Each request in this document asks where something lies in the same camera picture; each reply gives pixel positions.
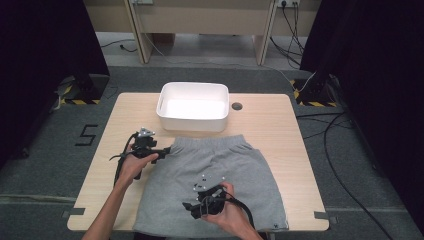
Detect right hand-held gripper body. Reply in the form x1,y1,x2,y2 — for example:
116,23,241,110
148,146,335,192
192,175,228,219

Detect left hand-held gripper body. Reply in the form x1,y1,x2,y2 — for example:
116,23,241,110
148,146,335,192
131,127,159,158

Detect grey shorts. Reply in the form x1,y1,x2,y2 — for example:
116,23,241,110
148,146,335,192
132,134,290,239

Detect white plastic basket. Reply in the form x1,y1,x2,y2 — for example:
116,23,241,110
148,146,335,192
155,81,230,133

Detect person's right hand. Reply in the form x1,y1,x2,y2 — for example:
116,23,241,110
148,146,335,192
201,181,250,234

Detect person's left hand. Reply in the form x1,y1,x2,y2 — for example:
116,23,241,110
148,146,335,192
116,146,160,188

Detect black stand base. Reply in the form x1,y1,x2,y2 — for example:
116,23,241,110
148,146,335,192
54,73,111,106
289,71,339,108

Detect grey tape strip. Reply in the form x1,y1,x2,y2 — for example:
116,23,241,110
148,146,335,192
61,207,86,219
314,210,338,224

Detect black curtain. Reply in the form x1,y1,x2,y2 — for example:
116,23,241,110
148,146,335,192
0,0,111,171
299,0,424,231

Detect beige background desk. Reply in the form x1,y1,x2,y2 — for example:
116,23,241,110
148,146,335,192
83,0,323,67

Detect grey gripper strap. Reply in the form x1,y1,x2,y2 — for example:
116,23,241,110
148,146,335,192
109,151,134,162

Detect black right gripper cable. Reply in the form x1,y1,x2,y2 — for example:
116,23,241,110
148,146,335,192
219,190,257,230

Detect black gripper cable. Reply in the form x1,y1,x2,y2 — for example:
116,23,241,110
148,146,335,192
113,131,139,187
219,190,257,230

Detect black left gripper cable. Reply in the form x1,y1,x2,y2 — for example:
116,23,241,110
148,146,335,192
113,131,139,187

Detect black floor cable with plug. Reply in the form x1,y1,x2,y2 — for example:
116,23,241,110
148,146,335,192
99,39,138,54

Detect long black floor cable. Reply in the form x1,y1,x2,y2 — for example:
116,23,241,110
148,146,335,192
322,112,396,240

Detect short black floor cable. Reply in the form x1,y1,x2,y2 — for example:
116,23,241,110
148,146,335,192
295,112,346,118

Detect black power cable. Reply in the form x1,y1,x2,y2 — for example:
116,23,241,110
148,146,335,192
269,1,306,69

